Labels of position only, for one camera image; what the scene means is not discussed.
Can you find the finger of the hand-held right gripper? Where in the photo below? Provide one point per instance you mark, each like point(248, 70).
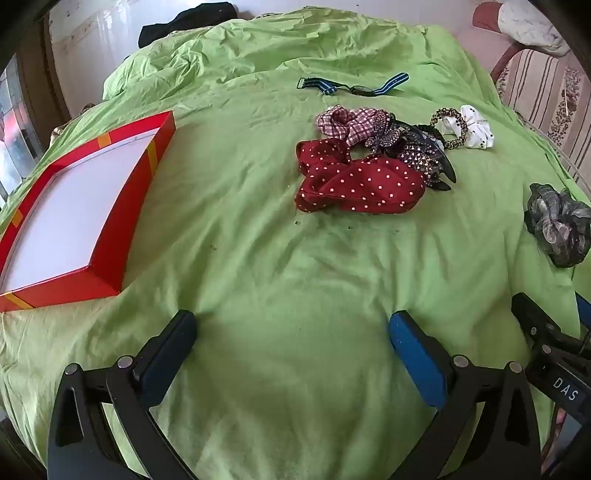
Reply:
point(584, 308)
point(535, 318)

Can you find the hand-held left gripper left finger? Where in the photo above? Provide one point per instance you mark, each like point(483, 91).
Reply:
point(167, 353)

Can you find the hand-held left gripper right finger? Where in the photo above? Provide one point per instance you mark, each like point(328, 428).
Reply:
point(415, 355)

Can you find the grey green scrunchie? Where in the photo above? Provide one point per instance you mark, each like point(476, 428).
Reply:
point(554, 226)

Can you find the red cardboard box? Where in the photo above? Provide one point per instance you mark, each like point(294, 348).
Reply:
point(83, 203)

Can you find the black hair claw clip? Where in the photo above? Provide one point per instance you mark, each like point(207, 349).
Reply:
point(445, 164)

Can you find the red polka dot scrunchie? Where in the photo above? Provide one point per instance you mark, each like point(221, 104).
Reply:
point(360, 184)

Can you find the dark studded scrunchie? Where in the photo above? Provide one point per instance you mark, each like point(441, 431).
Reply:
point(415, 154)

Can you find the checkered scrunchie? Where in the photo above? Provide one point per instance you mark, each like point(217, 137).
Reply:
point(355, 124)

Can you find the green blanket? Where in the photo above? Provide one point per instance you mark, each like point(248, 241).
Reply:
point(277, 258)

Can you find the white dotted scrunchie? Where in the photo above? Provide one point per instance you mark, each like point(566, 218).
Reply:
point(478, 127)

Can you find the striped sofa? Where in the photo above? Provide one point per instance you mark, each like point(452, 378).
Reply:
point(540, 87)

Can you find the glass door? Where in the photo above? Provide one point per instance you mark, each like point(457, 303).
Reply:
point(18, 134)

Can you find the white cloth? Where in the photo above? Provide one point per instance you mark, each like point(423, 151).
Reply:
point(531, 23)

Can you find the black cloth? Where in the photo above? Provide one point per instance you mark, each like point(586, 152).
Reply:
point(194, 21)

